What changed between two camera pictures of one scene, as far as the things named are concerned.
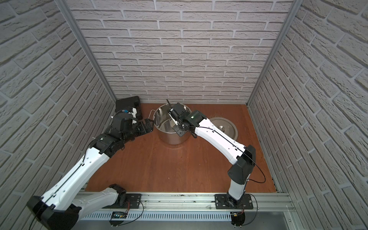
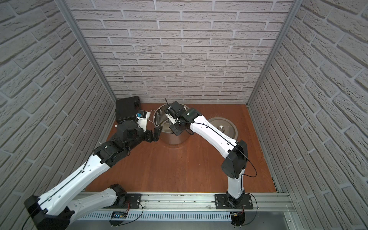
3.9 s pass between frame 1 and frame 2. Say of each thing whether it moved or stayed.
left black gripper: moved
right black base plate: stayed
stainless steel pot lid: stayed
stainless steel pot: stayed
